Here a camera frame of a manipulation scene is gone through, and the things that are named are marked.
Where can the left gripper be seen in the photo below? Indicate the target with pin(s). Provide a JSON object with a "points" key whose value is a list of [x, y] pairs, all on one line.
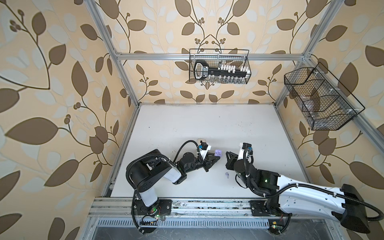
{"points": [[207, 162]]}

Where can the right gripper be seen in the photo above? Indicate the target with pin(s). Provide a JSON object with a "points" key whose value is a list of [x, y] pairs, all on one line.
{"points": [[230, 163]]}

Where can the purple round charging case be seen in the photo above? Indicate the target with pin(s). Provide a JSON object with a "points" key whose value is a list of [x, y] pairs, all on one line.
{"points": [[218, 153]]}

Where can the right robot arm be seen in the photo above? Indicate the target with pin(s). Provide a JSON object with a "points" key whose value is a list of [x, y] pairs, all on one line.
{"points": [[280, 196]]}

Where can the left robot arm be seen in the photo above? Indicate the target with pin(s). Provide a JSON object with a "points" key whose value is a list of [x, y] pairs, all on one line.
{"points": [[144, 172]]}

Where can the black tool with white parts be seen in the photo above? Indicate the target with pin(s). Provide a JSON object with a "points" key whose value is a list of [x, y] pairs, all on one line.
{"points": [[203, 71]]}

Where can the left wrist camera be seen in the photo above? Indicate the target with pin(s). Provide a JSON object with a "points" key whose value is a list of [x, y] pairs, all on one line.
{"points": [[203, 149]]}

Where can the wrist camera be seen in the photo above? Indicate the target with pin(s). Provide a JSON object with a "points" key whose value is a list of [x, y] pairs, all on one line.
{"points": [[203, 149], [245, 152]]}

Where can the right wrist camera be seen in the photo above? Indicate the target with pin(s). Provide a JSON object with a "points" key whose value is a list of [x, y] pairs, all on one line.
{"points": [[245, 152]]}

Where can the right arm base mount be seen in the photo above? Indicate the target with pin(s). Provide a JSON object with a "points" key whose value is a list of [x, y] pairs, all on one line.
{"points": [[271, 208]]}

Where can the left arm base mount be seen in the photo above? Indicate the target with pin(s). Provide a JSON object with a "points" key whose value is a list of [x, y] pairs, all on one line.
{"points": [[145, 218]]}

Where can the black wire basket back wall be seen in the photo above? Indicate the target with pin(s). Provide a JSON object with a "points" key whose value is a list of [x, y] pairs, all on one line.
{"points": [[214, 56]]}

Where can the black wire basket wall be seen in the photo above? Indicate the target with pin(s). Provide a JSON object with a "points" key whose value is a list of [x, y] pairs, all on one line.
{"points": [[326, 103], [214, 56]]}

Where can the black wire basket right wall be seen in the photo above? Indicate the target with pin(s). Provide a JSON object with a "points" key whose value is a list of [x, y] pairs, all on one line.
{"points": [[326, 103]]}

